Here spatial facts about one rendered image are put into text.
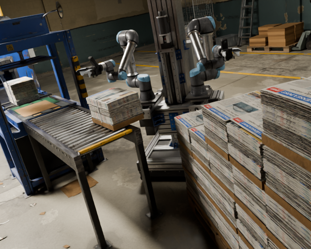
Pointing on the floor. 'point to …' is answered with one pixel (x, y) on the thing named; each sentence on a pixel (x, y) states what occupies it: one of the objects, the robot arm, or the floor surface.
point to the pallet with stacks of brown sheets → (276, 37)
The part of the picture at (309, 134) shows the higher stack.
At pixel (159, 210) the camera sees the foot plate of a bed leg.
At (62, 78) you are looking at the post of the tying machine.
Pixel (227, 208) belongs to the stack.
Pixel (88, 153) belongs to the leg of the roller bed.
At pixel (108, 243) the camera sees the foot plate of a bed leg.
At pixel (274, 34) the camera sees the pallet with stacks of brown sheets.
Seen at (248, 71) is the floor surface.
